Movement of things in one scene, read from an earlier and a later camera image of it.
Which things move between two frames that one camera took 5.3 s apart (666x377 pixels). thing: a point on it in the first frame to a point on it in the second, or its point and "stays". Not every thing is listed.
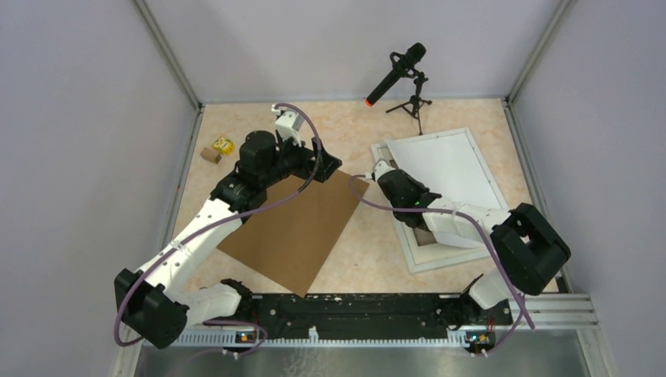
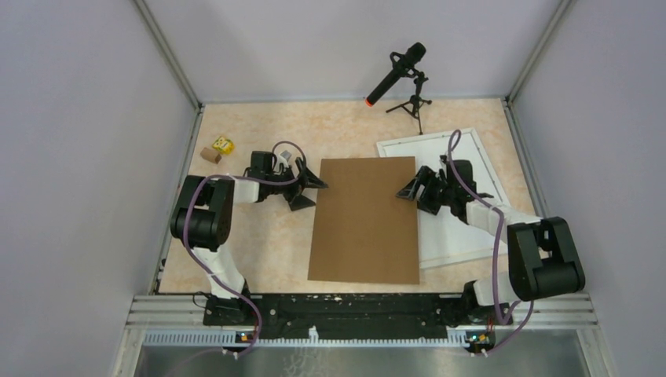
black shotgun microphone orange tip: (403, 64) stays
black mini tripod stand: (415, 104) stays
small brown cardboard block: (210, 155) stays
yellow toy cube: (225, 146) stays
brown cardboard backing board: (292, 242) to (362, 231)
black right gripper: (417, 184) to (426, 177)
